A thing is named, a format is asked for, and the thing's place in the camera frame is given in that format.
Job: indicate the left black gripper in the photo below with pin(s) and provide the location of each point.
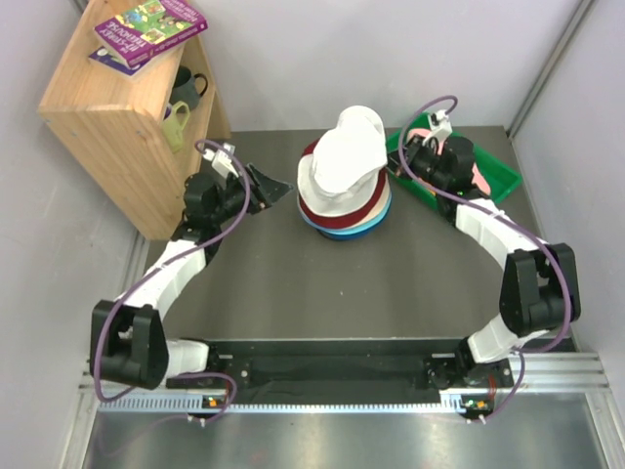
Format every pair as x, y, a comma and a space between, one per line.
265, 191

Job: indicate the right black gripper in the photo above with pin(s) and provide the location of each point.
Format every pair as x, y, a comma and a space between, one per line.
415, 149

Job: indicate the beige bucket hat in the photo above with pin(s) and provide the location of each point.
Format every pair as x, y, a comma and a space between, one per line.
384, 198

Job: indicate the white hat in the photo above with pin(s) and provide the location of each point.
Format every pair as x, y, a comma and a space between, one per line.
340, 174

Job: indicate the medium blue bucket hat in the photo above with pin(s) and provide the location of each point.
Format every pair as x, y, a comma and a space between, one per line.
370, 224

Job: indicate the dark red hat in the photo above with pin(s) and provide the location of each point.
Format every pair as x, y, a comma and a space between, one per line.
351, 217

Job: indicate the cyan bucket hat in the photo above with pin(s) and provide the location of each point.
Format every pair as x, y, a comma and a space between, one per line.
359, 230

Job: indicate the dark blue bucket hat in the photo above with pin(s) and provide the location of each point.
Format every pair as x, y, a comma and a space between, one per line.
343, 236

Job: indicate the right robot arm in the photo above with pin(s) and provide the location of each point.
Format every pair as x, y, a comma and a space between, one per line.
539, 290

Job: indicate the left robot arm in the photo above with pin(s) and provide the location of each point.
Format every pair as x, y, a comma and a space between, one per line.
128, 342

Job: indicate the pink hat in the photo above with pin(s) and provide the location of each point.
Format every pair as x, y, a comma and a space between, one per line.
481, 178

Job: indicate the green plastic tray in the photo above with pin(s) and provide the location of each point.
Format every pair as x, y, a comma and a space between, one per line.
502, 178

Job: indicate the light green mug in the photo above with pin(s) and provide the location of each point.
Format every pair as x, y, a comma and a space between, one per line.
174, 124

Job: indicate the dark green mug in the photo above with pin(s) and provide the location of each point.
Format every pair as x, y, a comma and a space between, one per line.
185, 90

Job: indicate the wooden shelf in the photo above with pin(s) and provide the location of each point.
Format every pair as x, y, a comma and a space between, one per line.
112, 125

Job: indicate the purple book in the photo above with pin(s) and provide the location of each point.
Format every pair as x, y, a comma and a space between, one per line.
150, 29
104, 57

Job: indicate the lower purple book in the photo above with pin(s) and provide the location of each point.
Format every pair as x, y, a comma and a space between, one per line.
104, 57

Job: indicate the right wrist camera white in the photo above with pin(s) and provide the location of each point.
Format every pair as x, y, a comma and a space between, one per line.
440, 130

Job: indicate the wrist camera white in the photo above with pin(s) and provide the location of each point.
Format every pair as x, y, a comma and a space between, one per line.
221, 162
440, 130

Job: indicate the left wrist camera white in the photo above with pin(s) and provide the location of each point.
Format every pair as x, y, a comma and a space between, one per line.
221, 162

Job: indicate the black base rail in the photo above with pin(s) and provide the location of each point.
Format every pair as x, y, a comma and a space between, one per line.
423, 363

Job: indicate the aluminium frame rail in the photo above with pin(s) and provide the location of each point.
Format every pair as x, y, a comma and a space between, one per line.
553, 374

